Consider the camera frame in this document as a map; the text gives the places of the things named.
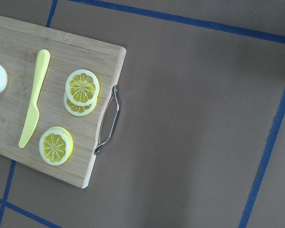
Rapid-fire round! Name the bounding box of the metal board handle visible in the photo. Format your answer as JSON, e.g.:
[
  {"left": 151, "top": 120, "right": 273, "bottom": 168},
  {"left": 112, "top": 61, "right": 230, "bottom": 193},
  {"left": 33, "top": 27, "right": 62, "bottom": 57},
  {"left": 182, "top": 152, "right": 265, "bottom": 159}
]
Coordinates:
[{"left": 94, "top": 85, "right": 120, "bottom": 155}]

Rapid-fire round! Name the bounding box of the yellow plastic knife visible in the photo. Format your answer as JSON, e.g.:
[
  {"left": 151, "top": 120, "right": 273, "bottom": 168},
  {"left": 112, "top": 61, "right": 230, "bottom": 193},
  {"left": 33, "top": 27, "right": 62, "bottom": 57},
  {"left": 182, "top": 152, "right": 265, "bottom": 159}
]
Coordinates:
[{"left": 19, "top": 49, "right": 50, "bottom": 148}]

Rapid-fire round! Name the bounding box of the lower stacked lemon slice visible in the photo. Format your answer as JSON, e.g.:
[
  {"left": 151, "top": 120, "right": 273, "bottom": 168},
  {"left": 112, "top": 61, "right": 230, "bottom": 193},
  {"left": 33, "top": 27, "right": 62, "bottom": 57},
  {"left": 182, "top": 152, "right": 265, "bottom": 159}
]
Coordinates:
[{"left": 64, "top": 93, "right": 97, "bottom": 116}]

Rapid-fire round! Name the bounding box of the upper lemon slice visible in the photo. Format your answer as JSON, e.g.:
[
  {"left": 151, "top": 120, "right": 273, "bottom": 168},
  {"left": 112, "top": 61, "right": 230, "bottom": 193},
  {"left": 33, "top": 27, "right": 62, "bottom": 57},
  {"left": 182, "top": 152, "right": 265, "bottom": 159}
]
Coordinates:
[{"left": 65, "top": 69, "right": 100, "bottom": 106}]

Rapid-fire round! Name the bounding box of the separate lemon slice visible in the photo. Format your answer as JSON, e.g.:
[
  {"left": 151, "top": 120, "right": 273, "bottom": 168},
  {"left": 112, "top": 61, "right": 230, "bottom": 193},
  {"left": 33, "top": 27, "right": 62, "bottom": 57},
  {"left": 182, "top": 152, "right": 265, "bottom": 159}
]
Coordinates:
[{"left": 39, "top": 126, "right": 74, "bottom": 166}]

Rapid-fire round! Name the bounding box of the bamboo cutting board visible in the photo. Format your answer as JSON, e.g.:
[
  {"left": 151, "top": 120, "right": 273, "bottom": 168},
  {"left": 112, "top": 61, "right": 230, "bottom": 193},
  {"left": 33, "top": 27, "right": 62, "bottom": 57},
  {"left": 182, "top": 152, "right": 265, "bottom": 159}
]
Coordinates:
[{"left": 0, "top": 16, "right": 126, "bottom": 189}]

